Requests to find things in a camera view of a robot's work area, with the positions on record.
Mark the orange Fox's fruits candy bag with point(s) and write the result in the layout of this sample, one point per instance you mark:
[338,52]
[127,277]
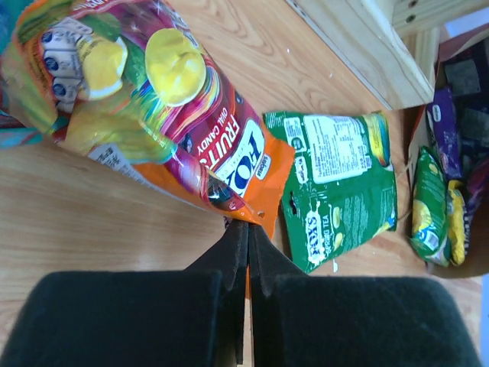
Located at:
[126,84]

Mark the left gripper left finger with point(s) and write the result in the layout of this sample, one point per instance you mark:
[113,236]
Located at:
[190,317]

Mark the purple snack pack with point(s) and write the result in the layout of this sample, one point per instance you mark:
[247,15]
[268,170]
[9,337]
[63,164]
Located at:
[443,129]

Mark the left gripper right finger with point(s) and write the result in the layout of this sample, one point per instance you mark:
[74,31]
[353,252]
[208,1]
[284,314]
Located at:
[302,320]

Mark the green candy bag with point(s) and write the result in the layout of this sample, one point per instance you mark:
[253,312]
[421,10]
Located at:
[429,236]

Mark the green Fox's spring tea bag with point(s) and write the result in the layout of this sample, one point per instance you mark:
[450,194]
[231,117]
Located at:
[341,191]

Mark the teal Fox's candy bag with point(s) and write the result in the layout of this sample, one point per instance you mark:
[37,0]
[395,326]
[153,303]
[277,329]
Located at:
[13,131]

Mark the yellow M&M's bag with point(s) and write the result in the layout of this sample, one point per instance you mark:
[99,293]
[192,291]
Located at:
[456,217]

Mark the red paper bag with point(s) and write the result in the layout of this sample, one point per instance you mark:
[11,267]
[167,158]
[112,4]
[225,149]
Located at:
[463,66]

